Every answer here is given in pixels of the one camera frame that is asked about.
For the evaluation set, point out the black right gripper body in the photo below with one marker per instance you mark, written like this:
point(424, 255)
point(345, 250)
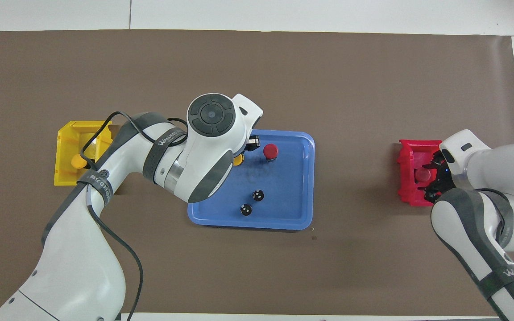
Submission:
point(446, 178)

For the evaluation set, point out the red push button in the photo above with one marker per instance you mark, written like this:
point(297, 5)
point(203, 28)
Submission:
point(271, 151)
point(424, 174)

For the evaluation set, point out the yellow push button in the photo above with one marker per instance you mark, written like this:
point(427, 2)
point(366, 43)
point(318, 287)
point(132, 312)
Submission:
point(238, 160)
point(77, 161)

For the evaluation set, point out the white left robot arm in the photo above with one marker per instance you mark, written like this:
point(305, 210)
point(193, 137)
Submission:
point(83, 249)

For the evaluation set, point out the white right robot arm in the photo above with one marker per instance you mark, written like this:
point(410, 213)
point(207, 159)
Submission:
point(484, 223)

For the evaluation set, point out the blue plastic tray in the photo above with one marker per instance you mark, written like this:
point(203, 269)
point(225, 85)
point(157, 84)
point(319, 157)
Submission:
point(283, 196)

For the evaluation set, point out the red plastic bin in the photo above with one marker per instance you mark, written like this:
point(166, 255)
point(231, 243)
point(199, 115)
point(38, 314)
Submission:
point(411, 160)

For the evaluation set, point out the black knob upper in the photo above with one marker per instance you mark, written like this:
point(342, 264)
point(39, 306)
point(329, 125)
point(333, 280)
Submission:
point(258, 195)

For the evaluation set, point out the black cylindrical capacitor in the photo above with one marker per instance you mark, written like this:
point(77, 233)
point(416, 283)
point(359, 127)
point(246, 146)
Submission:
point(246, 209)

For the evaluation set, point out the brown table mat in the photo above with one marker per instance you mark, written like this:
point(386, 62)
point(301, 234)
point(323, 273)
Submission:
point(257, 67)

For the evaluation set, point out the yellow plastic bin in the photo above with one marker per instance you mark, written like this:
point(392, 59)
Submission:
point(67, 147)

